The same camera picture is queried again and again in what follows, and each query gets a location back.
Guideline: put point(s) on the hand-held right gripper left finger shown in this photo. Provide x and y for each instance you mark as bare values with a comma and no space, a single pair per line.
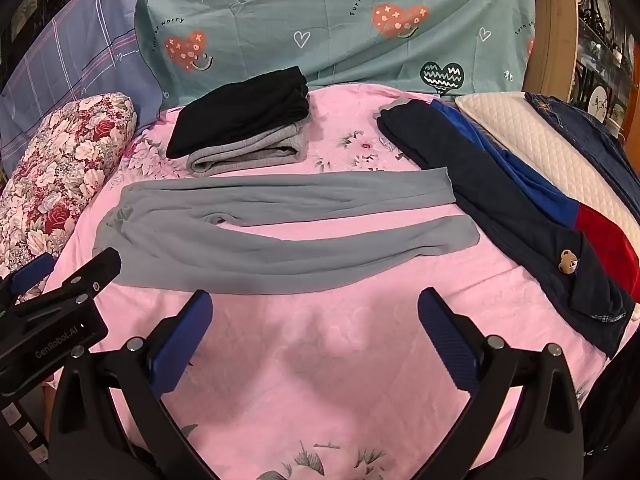
182,335

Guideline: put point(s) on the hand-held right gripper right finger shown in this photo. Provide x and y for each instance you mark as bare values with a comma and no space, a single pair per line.
445,345

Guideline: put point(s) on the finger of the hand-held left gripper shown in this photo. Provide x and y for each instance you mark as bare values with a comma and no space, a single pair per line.
100,267
32,271

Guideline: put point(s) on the grey-blue pants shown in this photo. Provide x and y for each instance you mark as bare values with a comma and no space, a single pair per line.
260,240

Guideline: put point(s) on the folded grey pants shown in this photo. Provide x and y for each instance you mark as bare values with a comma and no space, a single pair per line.
250,152

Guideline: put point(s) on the folded black pants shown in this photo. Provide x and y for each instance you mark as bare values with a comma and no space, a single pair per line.
240,107

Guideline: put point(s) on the pink floral bedsheet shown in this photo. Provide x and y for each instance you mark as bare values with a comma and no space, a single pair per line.
320,360

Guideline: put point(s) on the navy garment with bear patch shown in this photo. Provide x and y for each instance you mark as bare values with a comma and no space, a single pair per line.
510,210

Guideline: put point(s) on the dark cloth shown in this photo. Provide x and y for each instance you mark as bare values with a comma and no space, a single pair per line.
612,410

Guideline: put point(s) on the blue and red garment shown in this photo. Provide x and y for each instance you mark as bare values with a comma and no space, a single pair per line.
545,190

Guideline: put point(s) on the blue plaid pillow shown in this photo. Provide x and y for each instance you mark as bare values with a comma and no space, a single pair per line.
75,70

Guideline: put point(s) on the white quilted pillow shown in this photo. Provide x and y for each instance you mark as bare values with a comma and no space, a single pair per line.
545,145

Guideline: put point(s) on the dark blue denim jeans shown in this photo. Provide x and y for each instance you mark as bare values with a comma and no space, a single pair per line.
595,140

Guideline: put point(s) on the dark cabinet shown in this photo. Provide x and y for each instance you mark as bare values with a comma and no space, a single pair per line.
25,15

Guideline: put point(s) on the decorative white plate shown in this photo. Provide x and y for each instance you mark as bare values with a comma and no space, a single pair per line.
602,2
598,101

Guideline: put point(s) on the wooden display shelf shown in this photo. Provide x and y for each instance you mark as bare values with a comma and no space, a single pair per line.
590,45

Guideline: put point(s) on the teal heart print blanket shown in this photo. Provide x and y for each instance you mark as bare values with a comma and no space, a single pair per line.
350,15

